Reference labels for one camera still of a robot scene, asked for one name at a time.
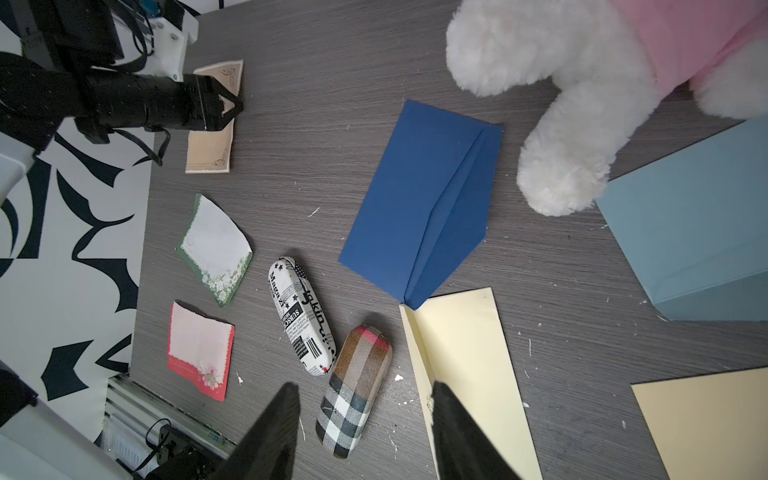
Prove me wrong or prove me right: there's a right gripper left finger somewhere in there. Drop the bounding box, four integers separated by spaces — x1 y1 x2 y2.
212 382 301 480

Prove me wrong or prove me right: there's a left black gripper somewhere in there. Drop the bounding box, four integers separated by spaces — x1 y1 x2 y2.
77 71 243 134

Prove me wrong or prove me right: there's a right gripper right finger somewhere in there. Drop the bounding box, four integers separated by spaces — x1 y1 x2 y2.
432 382 520 480

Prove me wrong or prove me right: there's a beige lined letter paper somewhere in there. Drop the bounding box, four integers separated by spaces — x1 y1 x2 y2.
185 59 243 174

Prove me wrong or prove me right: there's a cream envelope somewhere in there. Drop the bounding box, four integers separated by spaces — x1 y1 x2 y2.
399 287 542 479

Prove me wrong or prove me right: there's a white letter paper green border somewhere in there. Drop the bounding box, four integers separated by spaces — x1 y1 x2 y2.
176 193 253 307

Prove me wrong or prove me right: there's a dark blue envelope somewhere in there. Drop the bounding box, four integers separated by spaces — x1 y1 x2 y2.
339 100 504 310

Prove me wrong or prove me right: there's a tan envelope gold emblem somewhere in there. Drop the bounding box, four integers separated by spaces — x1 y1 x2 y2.
632 367 767 479

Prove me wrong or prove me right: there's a light blue envelope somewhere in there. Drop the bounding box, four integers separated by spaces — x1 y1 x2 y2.
597 117 767 321

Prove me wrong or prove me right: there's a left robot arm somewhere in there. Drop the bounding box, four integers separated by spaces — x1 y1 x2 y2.
1 1 243 196

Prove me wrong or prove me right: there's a white black patterned glasses case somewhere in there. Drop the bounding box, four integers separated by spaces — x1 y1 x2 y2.
268 256 338 376

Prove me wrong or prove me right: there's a brown plaid glasses case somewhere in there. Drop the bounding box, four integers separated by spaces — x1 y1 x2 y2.
315 325 393 459

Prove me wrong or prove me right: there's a white plush bear pink shirt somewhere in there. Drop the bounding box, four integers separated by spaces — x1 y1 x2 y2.
446 1 767 216

